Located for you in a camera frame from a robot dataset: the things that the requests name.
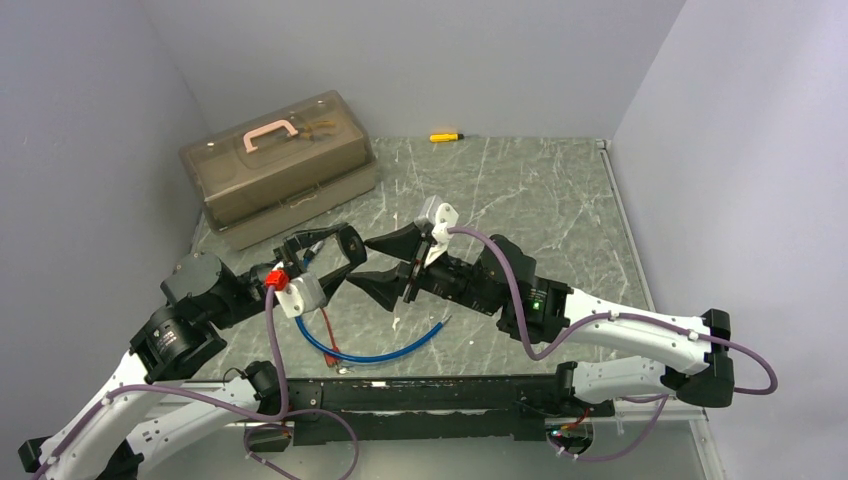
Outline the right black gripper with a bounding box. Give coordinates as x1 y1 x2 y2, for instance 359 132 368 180
348 219 501 315

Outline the blue cable lock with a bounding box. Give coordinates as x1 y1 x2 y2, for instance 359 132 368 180
277 245 467 377

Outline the black padlock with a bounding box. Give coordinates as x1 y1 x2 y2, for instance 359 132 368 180
336 225 367 268

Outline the red cable lock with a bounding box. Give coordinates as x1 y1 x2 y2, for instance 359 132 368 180
321 308 342 369

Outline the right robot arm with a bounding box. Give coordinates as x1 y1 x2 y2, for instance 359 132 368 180
347 224 735 415

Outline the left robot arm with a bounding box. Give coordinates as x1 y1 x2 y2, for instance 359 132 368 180
18 223 367 479

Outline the brown translucent tool box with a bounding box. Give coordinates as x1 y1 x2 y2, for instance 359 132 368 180
179 90 377 250

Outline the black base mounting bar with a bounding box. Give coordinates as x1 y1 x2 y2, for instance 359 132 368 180
287 374 612 446

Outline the yellow handled screwdriver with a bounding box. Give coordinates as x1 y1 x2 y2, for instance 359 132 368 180
429 133 465 143

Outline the aluminium frame rail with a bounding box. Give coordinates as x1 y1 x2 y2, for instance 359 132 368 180
158 390 708 431

